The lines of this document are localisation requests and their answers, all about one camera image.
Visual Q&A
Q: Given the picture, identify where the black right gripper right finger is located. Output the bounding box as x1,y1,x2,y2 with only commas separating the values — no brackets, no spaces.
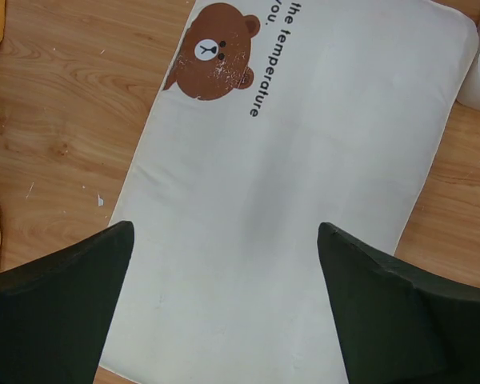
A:
317,223,480,383

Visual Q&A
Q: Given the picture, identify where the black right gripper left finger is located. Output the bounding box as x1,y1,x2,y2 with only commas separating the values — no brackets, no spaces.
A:
0,221,134,383

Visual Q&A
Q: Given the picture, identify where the white bear print pillow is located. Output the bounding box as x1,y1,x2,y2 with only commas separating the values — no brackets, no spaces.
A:
101,1,478,383

